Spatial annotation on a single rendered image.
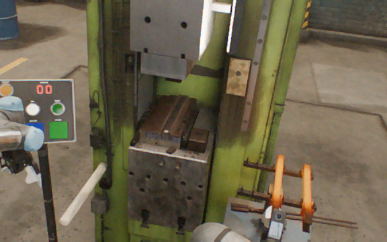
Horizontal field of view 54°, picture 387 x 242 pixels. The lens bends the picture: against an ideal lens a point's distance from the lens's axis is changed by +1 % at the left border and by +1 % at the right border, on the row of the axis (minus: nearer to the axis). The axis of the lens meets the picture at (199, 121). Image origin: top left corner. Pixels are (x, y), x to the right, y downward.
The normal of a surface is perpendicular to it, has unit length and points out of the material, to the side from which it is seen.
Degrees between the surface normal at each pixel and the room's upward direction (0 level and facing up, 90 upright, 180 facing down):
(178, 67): 90
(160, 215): 90
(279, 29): 90
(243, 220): 0
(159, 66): 90
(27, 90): 60
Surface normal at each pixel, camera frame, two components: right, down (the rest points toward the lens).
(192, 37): -0.18, 0.47
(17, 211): 0.10, -0.87
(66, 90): 0.27, -0.01
